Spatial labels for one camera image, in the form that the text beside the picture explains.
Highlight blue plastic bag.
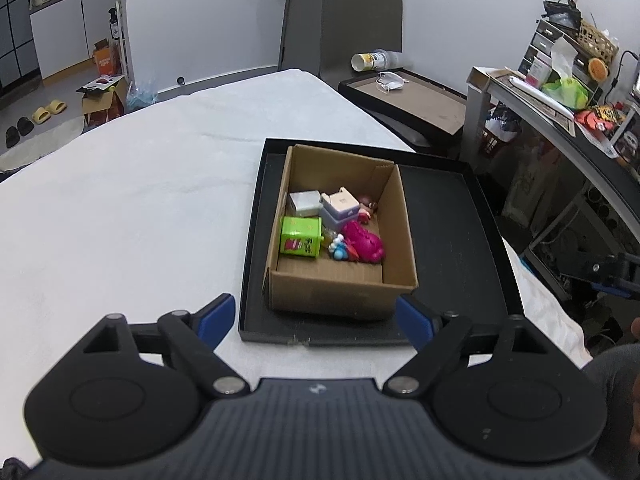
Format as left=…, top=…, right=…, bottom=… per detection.
left=125, top=79, right=159, bottom=112

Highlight orange carton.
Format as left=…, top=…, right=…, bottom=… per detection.
left=93, top=39, right=122, bottom=79

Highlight white grey cube box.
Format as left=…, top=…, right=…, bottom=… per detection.
left=287, top=190, right=323, bottom=219

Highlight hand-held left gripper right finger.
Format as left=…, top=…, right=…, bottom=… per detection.
left=384, top=294, right=557, bottom=397

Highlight grey drawer organizer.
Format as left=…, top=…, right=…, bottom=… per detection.
left=519, top=16, right=601, bottom=86

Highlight blue bunny figure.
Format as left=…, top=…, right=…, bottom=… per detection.
left=327, top=234, right=349, bottom=262

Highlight white cabinet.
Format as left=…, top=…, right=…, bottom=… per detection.
left=29, top=0, right=127, bottom=80

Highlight pink plastic toy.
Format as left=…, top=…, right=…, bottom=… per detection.
left=341, top=220, right=386, bottom=264

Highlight yellow slippers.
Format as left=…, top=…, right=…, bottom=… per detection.
left=32, top=101, right=68, bottom=124

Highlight wicker basket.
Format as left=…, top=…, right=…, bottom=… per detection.
left=579, top=20, right=621, bottom=65

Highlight black shallow tray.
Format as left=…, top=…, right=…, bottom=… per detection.
left=238, top=137, right=524, bottom=347

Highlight grey cluttered desk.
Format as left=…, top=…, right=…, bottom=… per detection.
left=462, top=65, right=640, bottom=311

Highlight green plastic bag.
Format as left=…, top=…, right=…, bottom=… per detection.
left=541, top=76, right=589, bottom=110

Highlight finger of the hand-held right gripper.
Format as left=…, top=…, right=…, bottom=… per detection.
left=552, top=247, right=640, bottom=302

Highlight black slippers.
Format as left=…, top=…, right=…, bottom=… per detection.
left=4, top=117, right=34, bottom=149

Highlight green cartoon tin box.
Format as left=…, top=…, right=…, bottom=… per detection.
left=278, top=215, right=324, bottom=260

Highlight brown cardboard box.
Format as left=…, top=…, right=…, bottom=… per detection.
left=262, top=144, right=420, bottom=322

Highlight open cardboard box on floor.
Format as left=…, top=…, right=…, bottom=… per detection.
left=76, top=74, right=129, bottom=127

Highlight grey upholstered panel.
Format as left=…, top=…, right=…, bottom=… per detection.
left=279, top=0, right=404, bottom=86

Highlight black tray with brown base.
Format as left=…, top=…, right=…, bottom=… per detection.
left=338, top=67, right=469, bottom=152

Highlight lavender container with white lid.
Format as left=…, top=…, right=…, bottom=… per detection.
left=319, top=186, right=361, bottom=233

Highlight dark grid cabinet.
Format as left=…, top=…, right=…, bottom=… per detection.
left=0, top=0, right=42, bottom=93

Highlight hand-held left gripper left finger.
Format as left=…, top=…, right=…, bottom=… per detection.
left=82, top=293, right=252, bottom=400

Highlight white face mask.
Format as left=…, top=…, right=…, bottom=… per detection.
left=376, top=72, right=410, bottom=94

